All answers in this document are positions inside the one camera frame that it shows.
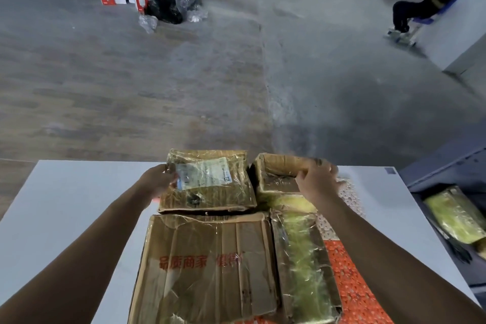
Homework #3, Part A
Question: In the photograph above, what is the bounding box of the person's right hand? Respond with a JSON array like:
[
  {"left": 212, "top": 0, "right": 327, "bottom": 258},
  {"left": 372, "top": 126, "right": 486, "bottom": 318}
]
[{"left": 295, "top": 158, "right": 346, "bottom": 207}]

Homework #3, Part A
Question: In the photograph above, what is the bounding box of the person's left hand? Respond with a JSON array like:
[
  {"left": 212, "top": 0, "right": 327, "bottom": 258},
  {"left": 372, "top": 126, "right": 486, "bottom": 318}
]
[{"left": 136, "top": 163, "right": 179, "bottom": 209}]

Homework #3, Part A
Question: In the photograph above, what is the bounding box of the taped brown parcel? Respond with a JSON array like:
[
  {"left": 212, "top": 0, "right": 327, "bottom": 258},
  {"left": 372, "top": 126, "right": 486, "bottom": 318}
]
[{"left": 252, "top": 152, "right": 342, "bottom": 213}]

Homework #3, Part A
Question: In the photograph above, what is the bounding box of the taped parcel with white label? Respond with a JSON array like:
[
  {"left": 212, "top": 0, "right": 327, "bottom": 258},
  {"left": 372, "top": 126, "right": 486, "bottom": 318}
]
[{"left": 158, "top": 149, "right": 258, "bottom": 214}]

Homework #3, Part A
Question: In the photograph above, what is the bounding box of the green taped parcel tall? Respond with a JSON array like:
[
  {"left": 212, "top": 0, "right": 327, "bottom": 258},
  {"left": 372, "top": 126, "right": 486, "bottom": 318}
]
[{"left": 270, "top": 210, "right": 343, "bottom": 324}]

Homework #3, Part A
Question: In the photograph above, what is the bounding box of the large taped carton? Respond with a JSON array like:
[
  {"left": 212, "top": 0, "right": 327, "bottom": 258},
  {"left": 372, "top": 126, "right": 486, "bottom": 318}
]
[{"left": 128, "top": 212, "right": 281, "bottom": 324}]

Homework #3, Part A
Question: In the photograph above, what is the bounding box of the yellow parcel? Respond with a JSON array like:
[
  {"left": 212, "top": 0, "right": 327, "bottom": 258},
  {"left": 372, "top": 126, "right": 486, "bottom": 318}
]
[{"left": 423, "top": 185, "right": 486, "bottom": 245}]

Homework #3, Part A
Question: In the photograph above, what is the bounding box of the person's right forearm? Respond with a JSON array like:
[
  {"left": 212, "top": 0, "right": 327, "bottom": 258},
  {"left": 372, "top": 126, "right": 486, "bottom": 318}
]
[{"left": 317, "top": 192, "right": 483, "bottom": 324}]

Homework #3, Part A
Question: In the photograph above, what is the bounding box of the person's left forearm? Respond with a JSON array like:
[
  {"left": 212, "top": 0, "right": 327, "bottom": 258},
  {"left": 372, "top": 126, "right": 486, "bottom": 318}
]
[{"left": 0, "top": 187, "right": 152, "bottom": 324}]

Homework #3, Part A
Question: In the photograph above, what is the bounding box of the white perforated plastic mat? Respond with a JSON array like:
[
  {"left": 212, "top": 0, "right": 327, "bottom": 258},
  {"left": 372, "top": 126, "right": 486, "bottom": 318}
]
[{"left": 317, "top": 179, "right": 367, "bottom": 241}]

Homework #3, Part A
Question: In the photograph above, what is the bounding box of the white table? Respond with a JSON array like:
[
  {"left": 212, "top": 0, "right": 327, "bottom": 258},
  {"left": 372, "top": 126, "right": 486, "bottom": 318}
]
[{"left": 0, "top": 160, "right": 481, "bottom": 324}]

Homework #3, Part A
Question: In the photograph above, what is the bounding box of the orange perforated plastic mat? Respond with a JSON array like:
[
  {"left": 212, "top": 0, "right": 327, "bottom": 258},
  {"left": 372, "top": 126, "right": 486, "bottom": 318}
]
[{"left": 235, "top": 239, "right": 395, "bottom": 324}]

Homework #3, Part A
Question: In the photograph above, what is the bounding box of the dark blue metal shelf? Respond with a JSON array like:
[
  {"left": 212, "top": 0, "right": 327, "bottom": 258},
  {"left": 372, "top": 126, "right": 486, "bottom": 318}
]
[{"left": 398, "top": 118, "right": 486, "bottom": 298}]

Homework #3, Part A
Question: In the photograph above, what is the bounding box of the black rubbish bag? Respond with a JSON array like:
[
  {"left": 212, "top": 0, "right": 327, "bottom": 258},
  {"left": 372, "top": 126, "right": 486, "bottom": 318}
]
[{"left": 148, "top": 0, "right": 184, "bottom": 24}]

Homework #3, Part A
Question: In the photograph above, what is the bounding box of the blue plastic chair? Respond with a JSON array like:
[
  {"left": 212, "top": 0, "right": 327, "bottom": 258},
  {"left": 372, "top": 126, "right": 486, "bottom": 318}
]
[{"left": 396, "top": 0, "right": 460, "bottom": 47}]

